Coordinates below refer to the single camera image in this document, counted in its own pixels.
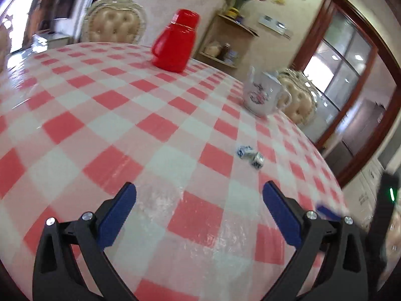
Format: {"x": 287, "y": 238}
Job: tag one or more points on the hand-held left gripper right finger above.
{"x": 282, "y": 216}

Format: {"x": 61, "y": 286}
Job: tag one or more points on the cream tufted carved chair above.
{"x": 116, "y": 22}
{"x": 299, "y": 100}

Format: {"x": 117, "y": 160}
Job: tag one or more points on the white wall panel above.
{"x": 275, "y": 25}

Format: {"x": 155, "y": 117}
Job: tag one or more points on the white television cabinet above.
{"x": 50, "y": 40}

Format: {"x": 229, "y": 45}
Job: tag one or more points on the brown bottle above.
{"x": 225, "y": 52}

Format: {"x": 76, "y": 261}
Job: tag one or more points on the wall television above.
{"x": 64, "y": 3}

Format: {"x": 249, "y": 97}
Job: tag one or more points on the blue white box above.
{"x": 232, "y": 56}

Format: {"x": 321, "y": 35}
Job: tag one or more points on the red thermos jug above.
{"x": 175, "y": 44}

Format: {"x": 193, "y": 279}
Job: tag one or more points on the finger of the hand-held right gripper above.
{"x": 329, "y": 212}

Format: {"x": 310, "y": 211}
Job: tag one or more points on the wooden corner shelf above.
{"x": 238, "y": 31}

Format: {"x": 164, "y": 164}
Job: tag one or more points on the small dark jar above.
{"x": 240, "y": 19}

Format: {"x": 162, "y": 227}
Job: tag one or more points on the yellow lid jar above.
{"x": 232, "y": 12}

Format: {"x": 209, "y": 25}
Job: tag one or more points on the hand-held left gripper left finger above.
{"x": 116, "y": 216}

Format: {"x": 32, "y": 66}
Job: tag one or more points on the blue white candy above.
{"x": 257, "y": 160}
{"x": 244, "y": 152}

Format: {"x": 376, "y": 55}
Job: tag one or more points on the red white checked tablecloth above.
{"x": 94, "y": 116}

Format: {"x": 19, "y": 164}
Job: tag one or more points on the white floral teapot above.
{"x": 261, "y": 94}

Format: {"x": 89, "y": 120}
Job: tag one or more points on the glass panel door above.
{"x": 341, "y": 65}

